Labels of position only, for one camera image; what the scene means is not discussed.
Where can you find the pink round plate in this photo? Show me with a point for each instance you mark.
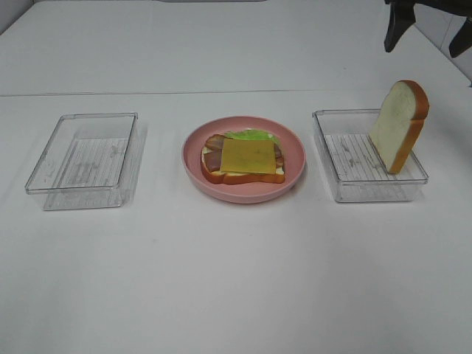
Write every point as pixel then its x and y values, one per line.
pixel 256 192

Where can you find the green lettuce leaf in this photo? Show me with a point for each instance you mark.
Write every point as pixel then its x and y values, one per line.
pixel 252 134

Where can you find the yellow cheese slice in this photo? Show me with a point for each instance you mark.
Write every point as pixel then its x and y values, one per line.
pixel 248 156

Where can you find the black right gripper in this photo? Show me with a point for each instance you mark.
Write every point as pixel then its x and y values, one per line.
pixel 402 16

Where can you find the right clear plastic tray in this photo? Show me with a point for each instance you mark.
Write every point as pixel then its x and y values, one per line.
pixel 354 170

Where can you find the left clear plastic tray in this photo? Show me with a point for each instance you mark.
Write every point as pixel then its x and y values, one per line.
pixel 91 161

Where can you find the bacon strip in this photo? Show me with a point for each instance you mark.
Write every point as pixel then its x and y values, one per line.
pixel 212 160
pixel 216 141

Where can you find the bread slice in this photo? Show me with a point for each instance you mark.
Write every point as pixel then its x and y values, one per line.
pixel 219 177
pixel 399 123

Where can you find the clear plastic tray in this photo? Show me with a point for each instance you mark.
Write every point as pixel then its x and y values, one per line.
pixel 354 170
pixel 91 161

